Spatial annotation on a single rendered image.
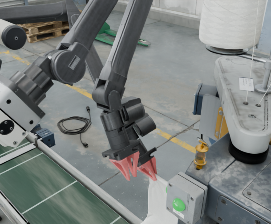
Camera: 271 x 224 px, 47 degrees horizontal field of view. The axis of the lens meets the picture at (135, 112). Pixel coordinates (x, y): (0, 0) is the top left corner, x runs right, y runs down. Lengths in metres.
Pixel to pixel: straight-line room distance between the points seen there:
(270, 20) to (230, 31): 4.85
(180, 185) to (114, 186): 1.94
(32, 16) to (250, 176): 0.91
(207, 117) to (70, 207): 1.12
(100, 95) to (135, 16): 0.23
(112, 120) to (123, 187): 1.77
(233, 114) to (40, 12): 0.79
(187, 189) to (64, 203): 1.38
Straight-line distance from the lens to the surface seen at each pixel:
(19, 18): 1.24
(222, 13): 0.85
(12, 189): 2.18
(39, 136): 2.58
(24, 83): 0.72
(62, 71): 0.73
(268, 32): 5.74
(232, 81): 0.97
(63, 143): 3.13
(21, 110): 0.72
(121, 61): 0.84
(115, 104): 0.83
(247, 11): 0.86
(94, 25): 0.80
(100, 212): 1.92
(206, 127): 1.15
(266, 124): 0.78
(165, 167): 2.79
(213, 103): 1.09
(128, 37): 0.85
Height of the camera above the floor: 1.80
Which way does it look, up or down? 30 degrees down
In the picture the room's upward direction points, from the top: straight up
